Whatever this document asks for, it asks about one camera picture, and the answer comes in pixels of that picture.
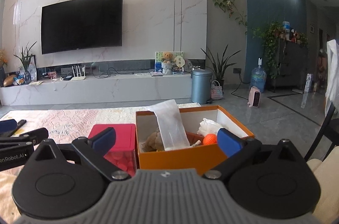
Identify orange knitted carrot toy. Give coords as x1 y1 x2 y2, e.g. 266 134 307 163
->
203 133 217 145

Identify white cloth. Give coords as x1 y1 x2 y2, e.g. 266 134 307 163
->
196 118 226 137

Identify brown knotted plush rope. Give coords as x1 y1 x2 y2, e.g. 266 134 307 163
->
142 129 166 153

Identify beige pouch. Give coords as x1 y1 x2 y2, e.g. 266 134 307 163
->
148 99 190 151

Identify black remote control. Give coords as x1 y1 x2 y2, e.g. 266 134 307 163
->
7 119 27 137

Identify red box with balls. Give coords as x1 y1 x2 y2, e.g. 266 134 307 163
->
89 123 138 177

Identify lace patterned tablecloth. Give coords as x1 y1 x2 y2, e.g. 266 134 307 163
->
1 106 148 223

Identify orange cardboard box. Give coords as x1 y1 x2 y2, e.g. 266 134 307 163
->
136 105 254 175

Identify pink space heater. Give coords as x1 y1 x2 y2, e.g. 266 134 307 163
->
248 86 261 107

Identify small woven handbag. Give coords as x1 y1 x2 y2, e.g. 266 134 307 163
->
210 80 224 101

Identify green plant in vase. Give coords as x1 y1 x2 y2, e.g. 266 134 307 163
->
14 42 37 84

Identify dried flowers in vase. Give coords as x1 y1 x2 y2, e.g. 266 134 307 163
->
0 49 7 87

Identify white wifi router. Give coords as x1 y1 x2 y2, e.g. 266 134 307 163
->
71 65 86 81

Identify water jug with pump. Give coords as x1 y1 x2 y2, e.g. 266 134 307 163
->
250 58 267 93

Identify blue metal trash bin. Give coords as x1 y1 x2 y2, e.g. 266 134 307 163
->
191 69 213 104

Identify marble tv console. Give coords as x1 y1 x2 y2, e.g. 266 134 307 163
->
1 73 192 106

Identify dark cabinet with plants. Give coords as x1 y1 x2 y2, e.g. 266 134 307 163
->
253 21 308 91

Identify teddy bear on console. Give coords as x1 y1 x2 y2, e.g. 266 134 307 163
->
161 52 173 63

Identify black wall television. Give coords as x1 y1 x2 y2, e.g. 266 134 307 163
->
41 0 123 55

